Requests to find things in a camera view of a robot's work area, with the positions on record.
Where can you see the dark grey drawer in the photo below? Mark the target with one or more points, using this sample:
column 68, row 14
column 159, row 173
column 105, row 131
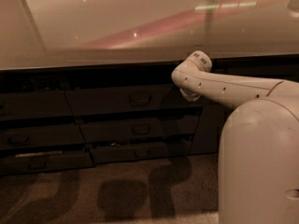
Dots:
column 127, row 129
column 126, row 99
column 33, row 105
column 74, row 159
column 141, row 151
column 42, row 136

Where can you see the dark grey cabinet door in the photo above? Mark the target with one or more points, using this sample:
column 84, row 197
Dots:
column 208, row 132

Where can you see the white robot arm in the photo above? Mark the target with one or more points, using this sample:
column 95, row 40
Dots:
column 194, row 79

